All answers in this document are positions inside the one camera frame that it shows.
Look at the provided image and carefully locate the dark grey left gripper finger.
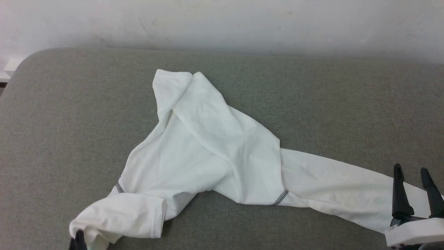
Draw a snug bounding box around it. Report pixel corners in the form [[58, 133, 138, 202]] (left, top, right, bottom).
[[69, 230, 88, 250]]

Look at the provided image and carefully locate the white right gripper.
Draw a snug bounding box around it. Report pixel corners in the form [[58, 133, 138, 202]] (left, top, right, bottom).
[[385, 164, 444, 250]]

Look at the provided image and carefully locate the white long-sleeve garment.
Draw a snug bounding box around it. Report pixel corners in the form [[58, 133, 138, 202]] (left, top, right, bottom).
[[69, 69, 434, 250]]

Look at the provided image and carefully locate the white wall ledge block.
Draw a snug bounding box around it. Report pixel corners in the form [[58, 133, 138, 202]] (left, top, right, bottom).
[[0, 57, 23, 83]]

